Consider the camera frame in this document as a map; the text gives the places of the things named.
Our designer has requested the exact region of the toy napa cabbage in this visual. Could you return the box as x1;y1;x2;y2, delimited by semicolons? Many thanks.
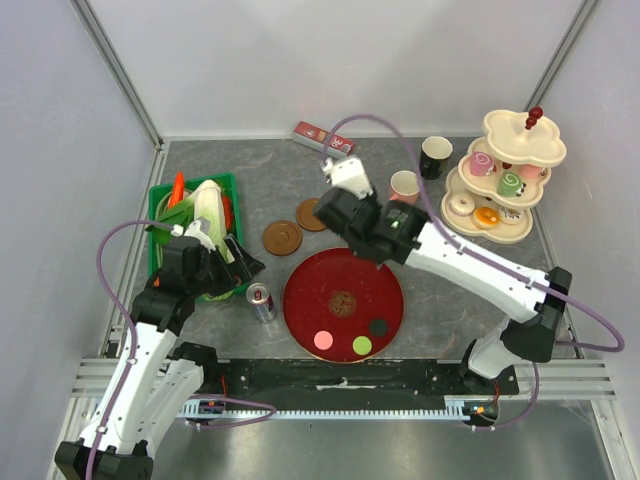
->
169;179;241;302

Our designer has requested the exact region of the white ring donut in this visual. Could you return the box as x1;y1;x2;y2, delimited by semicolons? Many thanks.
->
448;193;476;217

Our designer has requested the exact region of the cream three tier stand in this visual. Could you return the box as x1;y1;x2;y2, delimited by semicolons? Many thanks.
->
441;106;567;244

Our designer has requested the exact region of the red snack box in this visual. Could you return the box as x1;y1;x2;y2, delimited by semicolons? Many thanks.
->
292;121;355;159

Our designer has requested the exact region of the green macaron lower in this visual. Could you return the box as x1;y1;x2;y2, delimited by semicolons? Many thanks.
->
352;336;373;356

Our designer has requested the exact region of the energy drink can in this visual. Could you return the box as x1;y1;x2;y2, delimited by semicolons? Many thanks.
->
246;283;276;323

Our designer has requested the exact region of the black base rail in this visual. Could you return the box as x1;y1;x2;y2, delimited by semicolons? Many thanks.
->
201;359;520;397

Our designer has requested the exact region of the green swirl cake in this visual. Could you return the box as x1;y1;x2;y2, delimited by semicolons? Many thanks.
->
497;170;526;198

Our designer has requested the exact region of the orange glazed donut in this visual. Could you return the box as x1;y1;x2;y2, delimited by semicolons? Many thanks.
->
471;206;500;230

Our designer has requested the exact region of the black sandwich cookie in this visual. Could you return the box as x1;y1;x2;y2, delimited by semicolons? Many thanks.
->
369;318;389;338

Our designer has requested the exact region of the green plastic basket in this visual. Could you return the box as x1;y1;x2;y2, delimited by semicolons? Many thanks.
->
147;172;250;304

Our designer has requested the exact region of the toy orange carrot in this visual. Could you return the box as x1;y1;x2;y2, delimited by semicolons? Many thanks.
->
167;171;185;209

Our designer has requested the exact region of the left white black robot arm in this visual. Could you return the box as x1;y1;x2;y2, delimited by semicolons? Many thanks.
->
54;232;265;479

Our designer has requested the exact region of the dark red round tray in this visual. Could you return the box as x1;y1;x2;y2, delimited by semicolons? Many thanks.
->
282;248;405;364

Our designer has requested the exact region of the white cable duct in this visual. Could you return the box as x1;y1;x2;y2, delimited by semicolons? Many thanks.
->
177;396;497;426

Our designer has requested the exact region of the black mug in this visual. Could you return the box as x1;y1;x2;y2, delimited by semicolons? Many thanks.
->
419;136;453;180

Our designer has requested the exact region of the pink macaron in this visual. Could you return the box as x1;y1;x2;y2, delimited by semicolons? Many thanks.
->
313;330;334;351

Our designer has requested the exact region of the pink mug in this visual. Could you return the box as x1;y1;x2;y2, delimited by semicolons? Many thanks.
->
390;170;420;205

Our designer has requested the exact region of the brown coaster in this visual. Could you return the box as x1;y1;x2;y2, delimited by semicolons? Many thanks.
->
262;220;303;256
296;198;326;232

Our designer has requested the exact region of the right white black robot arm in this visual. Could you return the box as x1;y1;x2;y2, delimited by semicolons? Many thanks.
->
313;188;572;394

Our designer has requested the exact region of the pink swirl cake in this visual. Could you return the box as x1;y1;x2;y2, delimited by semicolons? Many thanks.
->
518;164;545;179
469;150;496;177

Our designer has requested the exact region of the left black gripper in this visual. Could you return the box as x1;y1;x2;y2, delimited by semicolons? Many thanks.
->
187;234;264;299

